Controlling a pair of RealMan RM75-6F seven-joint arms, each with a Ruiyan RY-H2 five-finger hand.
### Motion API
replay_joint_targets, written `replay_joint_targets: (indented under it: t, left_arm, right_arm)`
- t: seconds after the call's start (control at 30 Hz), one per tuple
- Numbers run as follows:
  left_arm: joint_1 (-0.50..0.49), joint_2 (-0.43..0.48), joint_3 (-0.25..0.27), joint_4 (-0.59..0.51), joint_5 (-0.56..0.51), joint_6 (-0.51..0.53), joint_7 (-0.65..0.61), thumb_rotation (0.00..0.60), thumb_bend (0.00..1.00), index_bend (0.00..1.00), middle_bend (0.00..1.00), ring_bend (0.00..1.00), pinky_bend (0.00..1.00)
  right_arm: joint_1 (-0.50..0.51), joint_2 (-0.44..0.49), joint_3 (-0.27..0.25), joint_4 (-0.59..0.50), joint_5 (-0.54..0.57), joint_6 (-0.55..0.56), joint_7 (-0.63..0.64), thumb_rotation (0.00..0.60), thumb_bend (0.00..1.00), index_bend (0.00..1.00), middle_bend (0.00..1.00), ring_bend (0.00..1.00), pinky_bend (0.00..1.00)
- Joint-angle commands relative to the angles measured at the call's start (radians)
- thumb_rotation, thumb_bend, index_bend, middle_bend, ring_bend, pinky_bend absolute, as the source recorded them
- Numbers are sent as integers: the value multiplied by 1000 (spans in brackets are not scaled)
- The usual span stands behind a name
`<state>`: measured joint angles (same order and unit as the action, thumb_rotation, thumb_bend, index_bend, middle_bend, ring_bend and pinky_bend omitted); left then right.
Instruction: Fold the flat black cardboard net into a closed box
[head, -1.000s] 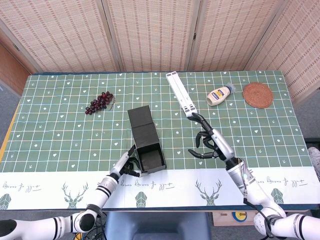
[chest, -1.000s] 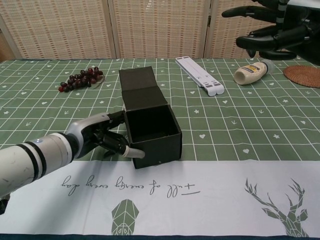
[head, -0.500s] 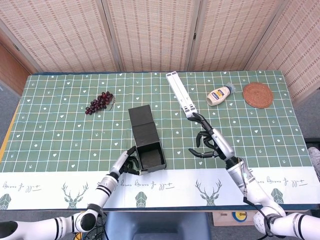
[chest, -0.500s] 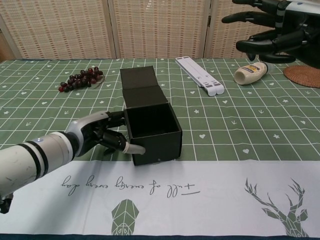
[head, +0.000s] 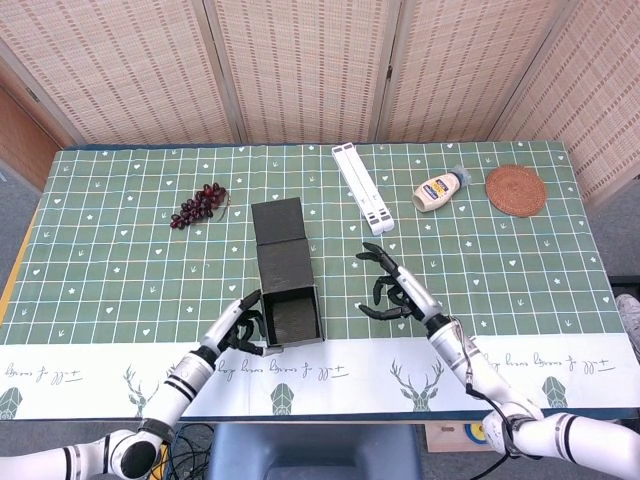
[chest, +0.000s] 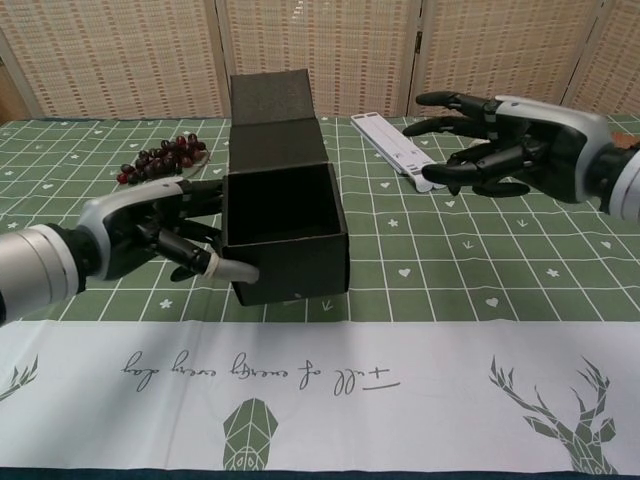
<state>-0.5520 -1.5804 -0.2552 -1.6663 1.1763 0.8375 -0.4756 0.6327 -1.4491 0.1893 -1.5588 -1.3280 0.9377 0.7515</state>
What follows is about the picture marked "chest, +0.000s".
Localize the dark red grape bunch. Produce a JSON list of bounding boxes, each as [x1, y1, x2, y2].
[[115, 134, 212, 186]]

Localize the green grid tablecloth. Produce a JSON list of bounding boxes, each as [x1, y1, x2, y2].
[[0, 112, 640, 480]]

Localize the white folding stand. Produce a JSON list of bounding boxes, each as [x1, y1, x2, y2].
[[349, 112, 454, 194]]

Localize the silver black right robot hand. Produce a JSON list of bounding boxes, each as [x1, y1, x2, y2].
[[402, 91, 614, 205]]

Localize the black folding cardboard box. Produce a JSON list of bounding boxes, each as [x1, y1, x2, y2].
[[221, 68, 351, 307]]

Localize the bamboo folding screen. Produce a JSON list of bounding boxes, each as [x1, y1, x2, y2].
[[0, 0, 640, 121]]

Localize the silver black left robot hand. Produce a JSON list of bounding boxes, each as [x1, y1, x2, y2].
[[74, 177, 261, 285]]

